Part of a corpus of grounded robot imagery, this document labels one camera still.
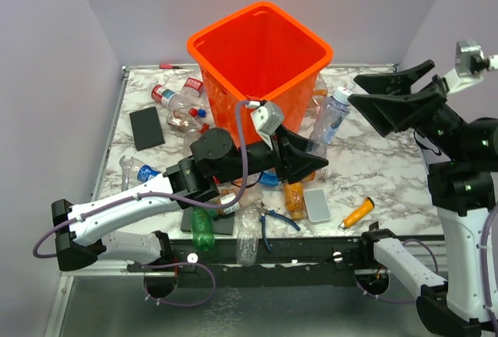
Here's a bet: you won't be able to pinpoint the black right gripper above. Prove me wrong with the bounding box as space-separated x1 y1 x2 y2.
349 57 466 159

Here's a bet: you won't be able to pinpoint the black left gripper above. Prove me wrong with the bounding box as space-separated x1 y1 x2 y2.
216 123 328 185

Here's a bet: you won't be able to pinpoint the clear bottle light blue label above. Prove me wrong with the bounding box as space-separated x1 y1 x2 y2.
125 157 160 184

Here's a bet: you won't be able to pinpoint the large orange label juice bottle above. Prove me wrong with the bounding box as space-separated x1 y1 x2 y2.
302 167 331 182

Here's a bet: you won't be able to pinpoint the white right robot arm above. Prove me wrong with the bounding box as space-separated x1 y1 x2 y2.
349 55 497 336

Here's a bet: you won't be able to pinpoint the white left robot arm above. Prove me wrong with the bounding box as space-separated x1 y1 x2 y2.
51 126 328 272

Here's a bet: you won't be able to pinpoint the orange plastic bin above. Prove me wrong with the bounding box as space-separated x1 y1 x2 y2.
187 2 334 143

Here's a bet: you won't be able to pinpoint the orange bottle near tin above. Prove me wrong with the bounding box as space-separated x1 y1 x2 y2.
283 182 305 221

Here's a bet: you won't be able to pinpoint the grey metal tin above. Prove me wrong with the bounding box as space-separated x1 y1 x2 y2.
303 189 331 223

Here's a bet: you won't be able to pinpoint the clear crushed bottle front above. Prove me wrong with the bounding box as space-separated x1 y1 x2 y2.
236 205 260 267

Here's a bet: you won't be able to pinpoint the brown tea bottle white label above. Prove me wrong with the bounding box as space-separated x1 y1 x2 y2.
212 188 265 216

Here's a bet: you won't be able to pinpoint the orange utility knife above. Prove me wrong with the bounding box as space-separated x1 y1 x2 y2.
338 197 375 230

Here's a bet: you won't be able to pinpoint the black foam pad front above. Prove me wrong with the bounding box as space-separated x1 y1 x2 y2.
181 208 235 236

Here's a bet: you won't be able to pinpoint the red cap clear bottle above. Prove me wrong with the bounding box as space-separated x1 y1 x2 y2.
167 107 210 134

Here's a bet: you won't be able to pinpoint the green plastic bottle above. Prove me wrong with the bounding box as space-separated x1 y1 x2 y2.
191 206 216 251

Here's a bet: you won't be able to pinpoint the red label water bottle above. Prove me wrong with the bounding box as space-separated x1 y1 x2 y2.
151 85 188 111

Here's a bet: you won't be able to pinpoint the black foam block left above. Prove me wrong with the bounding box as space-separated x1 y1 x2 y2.
129 107 165 151

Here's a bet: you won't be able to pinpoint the red screwdriver at back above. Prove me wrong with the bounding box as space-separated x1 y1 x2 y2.
159 64 186 70

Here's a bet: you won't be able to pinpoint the silver wrench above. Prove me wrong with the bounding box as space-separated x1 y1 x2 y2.
119 155 133 191

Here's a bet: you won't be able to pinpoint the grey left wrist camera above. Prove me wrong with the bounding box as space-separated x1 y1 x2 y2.
251 101 284 137

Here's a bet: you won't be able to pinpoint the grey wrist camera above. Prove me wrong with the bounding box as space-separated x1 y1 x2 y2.
454 40 497 77
251 101 284 137

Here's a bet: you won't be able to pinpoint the blue handled pliers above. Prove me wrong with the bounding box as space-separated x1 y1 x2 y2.
258 204 300 254

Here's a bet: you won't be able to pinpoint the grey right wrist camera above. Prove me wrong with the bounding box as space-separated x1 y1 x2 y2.
454 40 497 77

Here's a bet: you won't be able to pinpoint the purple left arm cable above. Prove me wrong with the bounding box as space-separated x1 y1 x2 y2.
33 97 261 309

